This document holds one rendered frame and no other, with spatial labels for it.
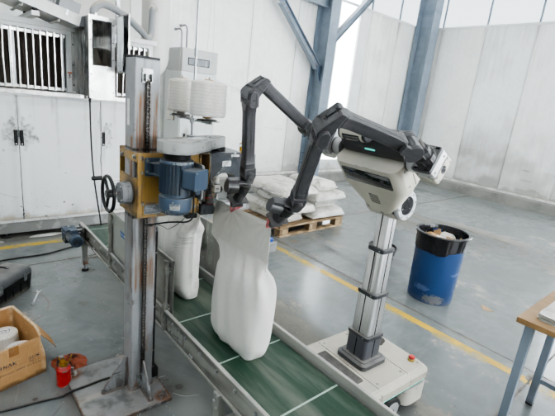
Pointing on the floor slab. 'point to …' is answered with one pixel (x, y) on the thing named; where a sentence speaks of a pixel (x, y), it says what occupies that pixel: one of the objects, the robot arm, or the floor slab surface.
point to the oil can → (63, 371)
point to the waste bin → (437, 263)
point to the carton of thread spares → (15, 372)
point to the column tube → (133, 306)
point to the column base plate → (115, 390)
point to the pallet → (301, 224)
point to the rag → (73, 361)
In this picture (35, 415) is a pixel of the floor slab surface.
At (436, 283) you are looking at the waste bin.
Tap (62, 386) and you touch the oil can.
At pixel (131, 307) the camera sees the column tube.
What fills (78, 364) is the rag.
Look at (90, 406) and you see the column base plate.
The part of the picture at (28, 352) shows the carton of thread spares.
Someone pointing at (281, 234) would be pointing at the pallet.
